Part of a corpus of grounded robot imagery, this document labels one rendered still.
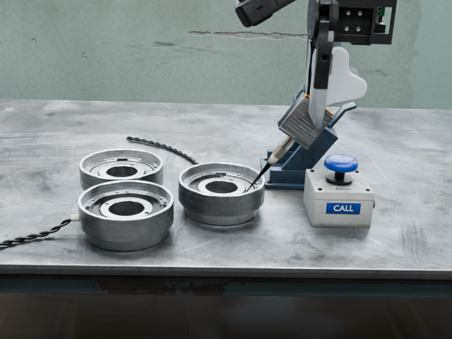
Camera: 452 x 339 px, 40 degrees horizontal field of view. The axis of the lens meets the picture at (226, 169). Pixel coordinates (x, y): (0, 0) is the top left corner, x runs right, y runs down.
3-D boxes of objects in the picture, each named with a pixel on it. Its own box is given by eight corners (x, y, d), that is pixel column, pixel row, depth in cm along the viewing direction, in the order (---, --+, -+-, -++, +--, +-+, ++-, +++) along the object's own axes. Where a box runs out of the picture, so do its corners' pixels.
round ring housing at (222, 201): (267, 229, 72) (269, 196, 70) (176, 227, 71) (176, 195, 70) (259, 192, 82) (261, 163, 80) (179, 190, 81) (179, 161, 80)
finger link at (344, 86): (364, 135, 67) (373, 48, 64) (309, 133, 67) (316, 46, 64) (359, 128, 70) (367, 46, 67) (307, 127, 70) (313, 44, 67)
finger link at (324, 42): (329, 91, 64) (337, 3, 62) (315, 91, 64) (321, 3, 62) (323, 84, 69) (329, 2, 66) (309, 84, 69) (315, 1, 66)
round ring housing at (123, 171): (83, 177, 84) (82, 148, 82) (161, 175, 86) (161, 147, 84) (77, 211, 74) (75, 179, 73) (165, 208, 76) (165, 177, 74)
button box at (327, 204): (311, 227, 73) (315, 189, 71) (303, 201, 79) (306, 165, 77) (379, 228, 73) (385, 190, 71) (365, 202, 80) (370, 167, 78)
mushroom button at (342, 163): (323, 202, 73) (327, 163, 71) (318, 188, 77) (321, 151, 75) (357, 202, 73) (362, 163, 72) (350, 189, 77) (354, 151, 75)
